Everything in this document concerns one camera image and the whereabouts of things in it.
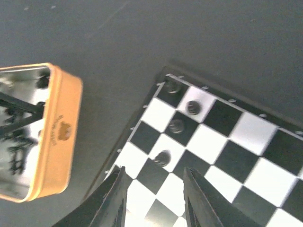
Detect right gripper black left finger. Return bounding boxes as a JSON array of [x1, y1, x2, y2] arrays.
[[54, 166, 128, 227]]

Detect yellow bear tin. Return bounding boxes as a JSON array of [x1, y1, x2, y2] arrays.
[[0, 63, 83, 203]]

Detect black piece corner square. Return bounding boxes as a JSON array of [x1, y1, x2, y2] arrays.
[[164, 79, 182, 94]]

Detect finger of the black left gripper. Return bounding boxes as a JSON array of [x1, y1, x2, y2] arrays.
[[0, 92, 45, 137]]

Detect black rook piece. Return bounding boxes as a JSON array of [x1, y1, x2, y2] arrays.
[[153, 150, 171, 167]]

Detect black pawn on board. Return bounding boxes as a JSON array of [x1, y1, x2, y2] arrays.
[[186, 100, 201, 115]]

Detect black white chessboard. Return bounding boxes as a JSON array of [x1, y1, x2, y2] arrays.
[[98, 66, 303, 227]]

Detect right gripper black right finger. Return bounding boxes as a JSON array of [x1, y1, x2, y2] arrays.
[[183, 167, 260, 227]]

